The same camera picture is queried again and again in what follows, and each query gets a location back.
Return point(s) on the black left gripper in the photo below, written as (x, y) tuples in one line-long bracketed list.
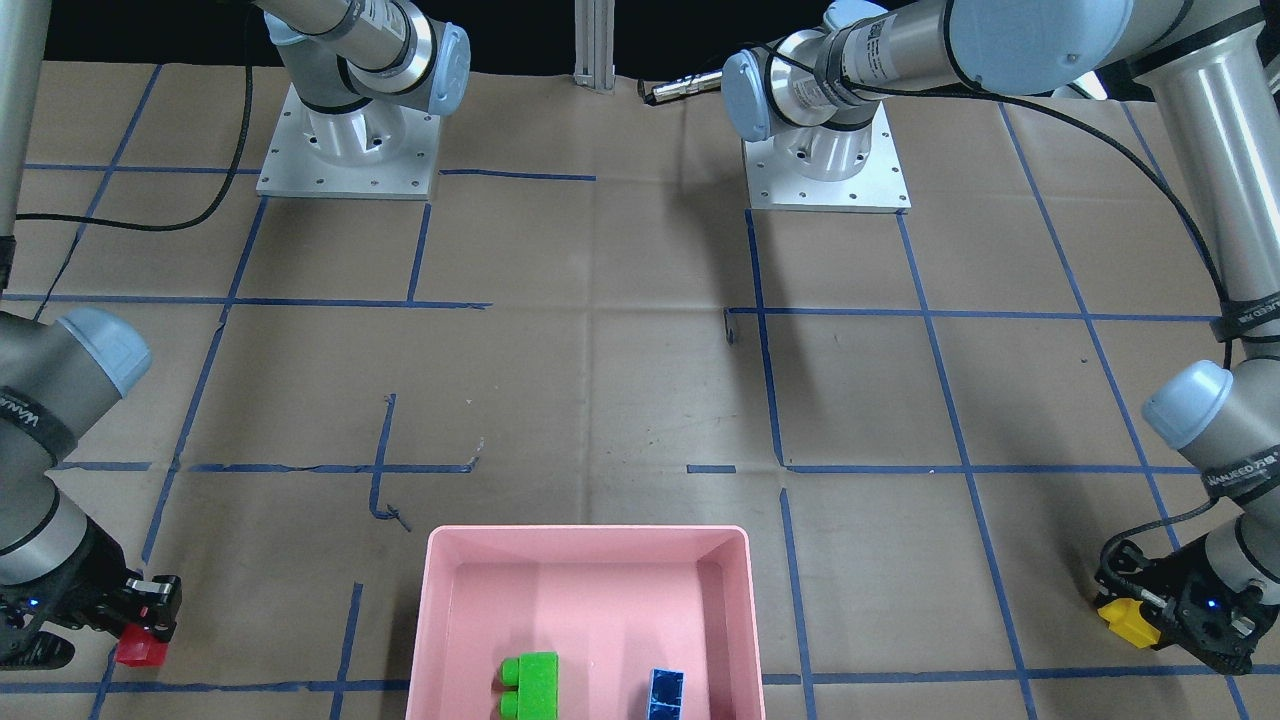
[(1119, 579)]

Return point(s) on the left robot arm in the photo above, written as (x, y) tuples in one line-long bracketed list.
[(1200, 61)]

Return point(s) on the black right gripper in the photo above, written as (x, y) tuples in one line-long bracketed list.
[(97, 592)]

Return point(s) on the silver cable connector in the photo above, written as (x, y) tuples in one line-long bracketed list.
[(680, 89)]

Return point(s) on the yellow two-stud block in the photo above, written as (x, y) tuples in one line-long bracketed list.
[(1123, 617)]

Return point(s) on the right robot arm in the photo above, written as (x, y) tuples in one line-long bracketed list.
[(371, 82)]

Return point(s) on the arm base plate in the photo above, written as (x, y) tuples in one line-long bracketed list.
[(824, 169), (379, 152)]

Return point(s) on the green two-stud block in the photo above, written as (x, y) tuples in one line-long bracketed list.
[(530, 686)]

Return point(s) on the red small block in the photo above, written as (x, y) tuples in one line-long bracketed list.
[(138, 648)]

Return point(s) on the blue three-stud block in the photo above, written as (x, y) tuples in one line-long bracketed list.
[(665, 698)]

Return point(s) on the pink plastic box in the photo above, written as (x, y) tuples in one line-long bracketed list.
[(613, 601)]

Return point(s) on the aluminium profile post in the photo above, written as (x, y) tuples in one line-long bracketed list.
[(593, 38)]

